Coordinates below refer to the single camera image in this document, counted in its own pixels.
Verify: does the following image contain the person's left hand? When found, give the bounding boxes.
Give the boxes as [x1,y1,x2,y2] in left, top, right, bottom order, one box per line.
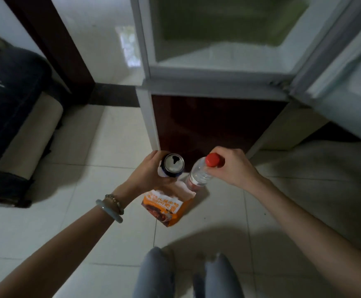
[122,150,178,200]

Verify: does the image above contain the person's right hand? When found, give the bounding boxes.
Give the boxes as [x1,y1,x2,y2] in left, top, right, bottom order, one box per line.
[205,146,263,191]

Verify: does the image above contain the clear bottle with red cap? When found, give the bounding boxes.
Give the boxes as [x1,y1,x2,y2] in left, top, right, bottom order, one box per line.
[185,153,225,192]

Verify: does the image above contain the dark drink can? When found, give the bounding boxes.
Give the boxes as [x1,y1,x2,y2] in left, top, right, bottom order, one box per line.
[159,153,185,178]

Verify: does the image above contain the orange snack packet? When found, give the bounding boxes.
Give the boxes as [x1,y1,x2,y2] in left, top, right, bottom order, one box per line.
[141,180,197,227]

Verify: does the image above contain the person's left forearm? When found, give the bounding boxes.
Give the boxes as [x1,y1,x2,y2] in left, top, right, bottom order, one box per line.
[0,183,137,298]

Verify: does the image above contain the person's right forearm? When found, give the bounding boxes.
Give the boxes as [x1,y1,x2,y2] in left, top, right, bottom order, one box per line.
[246,177,361,298]

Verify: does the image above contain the pale green bangle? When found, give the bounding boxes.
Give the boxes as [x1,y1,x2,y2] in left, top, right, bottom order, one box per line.
[96,199,123,224]

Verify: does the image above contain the person's left leg in jeans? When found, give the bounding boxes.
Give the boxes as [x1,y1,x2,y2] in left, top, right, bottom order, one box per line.
[132,247,176,298]

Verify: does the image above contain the person's leg in jeans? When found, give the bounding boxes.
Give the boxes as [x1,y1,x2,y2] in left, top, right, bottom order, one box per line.
[193,252,245,298]
[132,247,176,298]

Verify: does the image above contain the white refrigerator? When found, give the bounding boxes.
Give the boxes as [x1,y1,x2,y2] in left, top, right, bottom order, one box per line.
[130,0,361,172]

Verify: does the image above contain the person's right leg in jeans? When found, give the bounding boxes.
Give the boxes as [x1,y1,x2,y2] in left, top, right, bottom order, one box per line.
[193,252,245,298]

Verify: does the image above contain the beige sofa cushion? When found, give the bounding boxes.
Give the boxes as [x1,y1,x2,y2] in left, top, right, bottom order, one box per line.
[0,91,64,180]

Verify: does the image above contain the white refrigerator door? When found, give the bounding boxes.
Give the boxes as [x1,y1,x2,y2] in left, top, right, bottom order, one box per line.
[288,0,361,149]

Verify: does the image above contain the black sofa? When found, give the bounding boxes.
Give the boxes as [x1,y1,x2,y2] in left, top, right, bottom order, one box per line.
[0,36,73,209]

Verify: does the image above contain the beaded bracelet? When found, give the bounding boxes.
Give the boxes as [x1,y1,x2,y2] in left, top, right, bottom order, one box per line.
[105,194,125,216]

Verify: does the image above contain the dark brown door frame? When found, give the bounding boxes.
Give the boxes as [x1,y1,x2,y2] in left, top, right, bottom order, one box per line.
[2,0,96,105]

